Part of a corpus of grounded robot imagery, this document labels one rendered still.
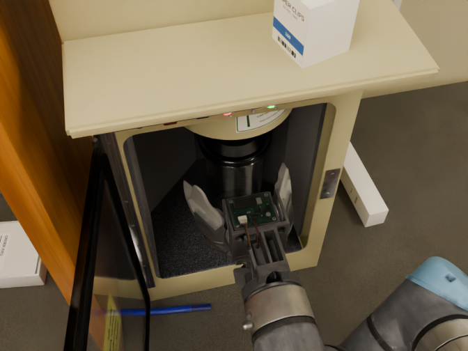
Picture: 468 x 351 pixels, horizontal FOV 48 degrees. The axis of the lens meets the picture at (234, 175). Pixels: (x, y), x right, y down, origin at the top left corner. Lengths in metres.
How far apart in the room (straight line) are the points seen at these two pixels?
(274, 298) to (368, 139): 0.68
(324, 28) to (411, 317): 0.31
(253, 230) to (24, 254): 0.53
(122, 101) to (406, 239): 0.74
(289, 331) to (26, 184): 0.30
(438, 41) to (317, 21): 0.90
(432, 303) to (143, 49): 0.38
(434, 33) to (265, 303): 0.86
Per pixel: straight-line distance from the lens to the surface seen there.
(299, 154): 0.82
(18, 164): 0.50
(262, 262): 0.62
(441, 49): 1.34
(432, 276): 0.60
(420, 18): 1.25
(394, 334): 0.61
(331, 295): 0.97
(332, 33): 0.46
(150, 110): 0.43
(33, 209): 0.55
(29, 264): 1.01
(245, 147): 0.74
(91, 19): 0.50
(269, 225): 0.62
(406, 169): 1.17
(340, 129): 0.68
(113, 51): 0.49
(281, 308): 0.58
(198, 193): 0.68
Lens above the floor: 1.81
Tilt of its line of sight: 52 degrees down
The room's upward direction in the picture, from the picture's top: straight up
